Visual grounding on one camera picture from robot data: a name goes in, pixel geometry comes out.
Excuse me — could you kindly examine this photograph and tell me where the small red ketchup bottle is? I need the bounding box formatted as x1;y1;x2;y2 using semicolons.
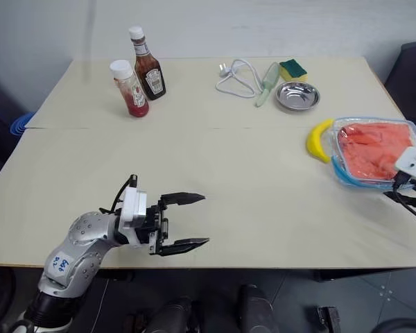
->
109;59;150;118

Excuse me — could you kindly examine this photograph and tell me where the blue plastic stool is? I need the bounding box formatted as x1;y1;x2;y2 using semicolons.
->
9;111;35;136

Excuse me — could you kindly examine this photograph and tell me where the yellow green sponge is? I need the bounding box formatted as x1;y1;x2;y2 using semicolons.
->
279;58;309;83

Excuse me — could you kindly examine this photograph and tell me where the light green brush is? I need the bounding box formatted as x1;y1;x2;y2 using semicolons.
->
254;62;280;108

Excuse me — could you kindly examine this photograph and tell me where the round steel bowl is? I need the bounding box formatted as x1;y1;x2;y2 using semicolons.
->
273;81;322;113

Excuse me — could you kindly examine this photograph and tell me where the small dark block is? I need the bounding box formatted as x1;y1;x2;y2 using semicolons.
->
316;305;341;333

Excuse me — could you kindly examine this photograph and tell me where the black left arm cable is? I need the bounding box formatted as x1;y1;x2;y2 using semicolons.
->
98;173;140;216

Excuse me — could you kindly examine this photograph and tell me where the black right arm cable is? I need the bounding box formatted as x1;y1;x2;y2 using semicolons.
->
383;171;416;228

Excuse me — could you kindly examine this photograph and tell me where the yellow banana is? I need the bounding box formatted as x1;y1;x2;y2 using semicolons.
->
305;118;335;164

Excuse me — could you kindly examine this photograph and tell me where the tall dark sauce bottle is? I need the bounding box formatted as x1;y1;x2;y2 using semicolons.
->
128;25;167;102

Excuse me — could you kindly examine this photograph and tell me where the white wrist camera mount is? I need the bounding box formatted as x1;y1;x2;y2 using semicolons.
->
394;146;416;191
119;187;150;249

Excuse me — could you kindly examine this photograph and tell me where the white power cable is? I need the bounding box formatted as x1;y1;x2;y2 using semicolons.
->
215;58;265;99

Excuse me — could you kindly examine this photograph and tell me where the clear plastic pouch blue trim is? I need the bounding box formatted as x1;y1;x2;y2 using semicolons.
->
327;116;416;191

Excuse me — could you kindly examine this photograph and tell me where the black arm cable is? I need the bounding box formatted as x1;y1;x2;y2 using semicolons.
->
98;173;140;216
383;171;416;228

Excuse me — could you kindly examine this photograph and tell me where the black chair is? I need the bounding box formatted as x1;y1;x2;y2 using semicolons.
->
383;41;416;128

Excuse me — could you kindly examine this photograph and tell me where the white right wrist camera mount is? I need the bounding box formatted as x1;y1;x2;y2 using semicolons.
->
394;146;416;191

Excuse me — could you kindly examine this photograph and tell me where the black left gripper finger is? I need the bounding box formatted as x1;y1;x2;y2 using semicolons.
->
158;237;210;257
160;191;207;210

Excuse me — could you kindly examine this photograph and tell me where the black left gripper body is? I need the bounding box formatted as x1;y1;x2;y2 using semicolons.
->
138;198;171;257

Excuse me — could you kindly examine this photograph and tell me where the orange cloth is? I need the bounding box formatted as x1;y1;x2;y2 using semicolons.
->
336;120;414;181

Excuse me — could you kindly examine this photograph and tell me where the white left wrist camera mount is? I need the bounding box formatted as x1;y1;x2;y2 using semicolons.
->
119;187;150;249

